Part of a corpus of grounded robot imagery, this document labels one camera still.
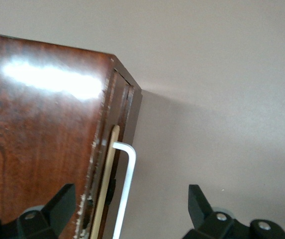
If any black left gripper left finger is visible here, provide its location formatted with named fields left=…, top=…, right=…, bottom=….
left=1, top=183, right=77, bottom=239

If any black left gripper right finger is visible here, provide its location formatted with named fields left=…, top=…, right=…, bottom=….
left=185, top=184, right=250, bottom=239

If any white metal drawer handle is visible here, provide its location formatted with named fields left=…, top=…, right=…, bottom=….
left=111, top=141, right=137, bottom=239

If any dark red-brown wooden cabinet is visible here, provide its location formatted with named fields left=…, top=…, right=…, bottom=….
left=0, top=31, right=143, bottom=239

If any brown table cover cloth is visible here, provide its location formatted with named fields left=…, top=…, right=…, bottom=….
left=0, top=0, right=285, bottom=239

